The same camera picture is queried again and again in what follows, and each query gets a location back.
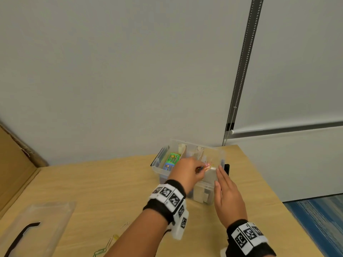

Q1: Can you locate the grey horizontal wall rail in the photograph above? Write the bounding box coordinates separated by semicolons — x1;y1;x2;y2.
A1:
230;120;343;136

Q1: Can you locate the person's left hand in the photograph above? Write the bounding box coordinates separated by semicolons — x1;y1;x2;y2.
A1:
167;157;212;196

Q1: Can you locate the person's right hand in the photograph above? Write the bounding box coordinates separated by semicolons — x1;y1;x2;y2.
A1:
214;165;248;230

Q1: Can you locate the person's left forearm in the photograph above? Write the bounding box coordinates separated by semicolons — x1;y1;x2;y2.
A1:
103;208;169;257

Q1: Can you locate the black perforated wall strip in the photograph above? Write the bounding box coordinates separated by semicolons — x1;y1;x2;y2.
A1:
221;0;265;146

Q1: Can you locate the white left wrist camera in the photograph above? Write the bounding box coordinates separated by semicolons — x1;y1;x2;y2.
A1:
167;207;190;241

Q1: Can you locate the wooden table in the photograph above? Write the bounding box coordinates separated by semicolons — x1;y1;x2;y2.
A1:
0;143;325;257

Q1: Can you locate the clear plastic storage box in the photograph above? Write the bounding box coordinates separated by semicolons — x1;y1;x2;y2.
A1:
150;139;231;206

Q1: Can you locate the brown cardboard panel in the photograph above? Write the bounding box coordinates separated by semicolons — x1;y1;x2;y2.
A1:
0;121;49;220

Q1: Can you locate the clear lid with black handle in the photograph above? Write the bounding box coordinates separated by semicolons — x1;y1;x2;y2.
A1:
0;201;77;257

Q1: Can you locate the black left wristband with tags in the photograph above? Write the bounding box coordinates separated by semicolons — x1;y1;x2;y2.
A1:
143;179;188;226

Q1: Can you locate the pile of colourful paper clips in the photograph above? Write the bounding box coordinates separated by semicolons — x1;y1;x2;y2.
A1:
92;162;215;257

